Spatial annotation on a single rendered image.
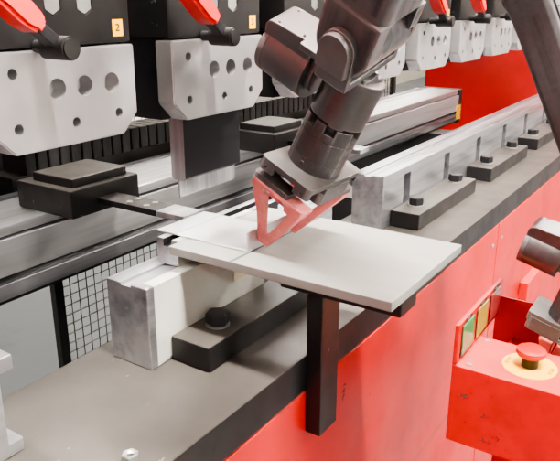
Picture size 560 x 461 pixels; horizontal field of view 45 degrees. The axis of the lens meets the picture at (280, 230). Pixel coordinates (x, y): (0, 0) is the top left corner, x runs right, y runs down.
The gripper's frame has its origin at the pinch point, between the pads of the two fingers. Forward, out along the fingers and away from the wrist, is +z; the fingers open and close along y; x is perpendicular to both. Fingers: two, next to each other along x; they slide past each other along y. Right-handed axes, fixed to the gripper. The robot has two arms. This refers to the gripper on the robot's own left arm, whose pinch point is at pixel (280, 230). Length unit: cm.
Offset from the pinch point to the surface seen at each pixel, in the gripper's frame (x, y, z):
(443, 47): -14, -63, -11
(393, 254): 11.2, -3.4, -4.3
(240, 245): -1.8, 3.8, 2.2
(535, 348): 29.1, -28.3, 7.9
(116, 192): -25.2, -2.9, 14.0
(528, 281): 22, -98, 33
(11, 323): -124, -88, 179
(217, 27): -12.9, 5.6, -17.4
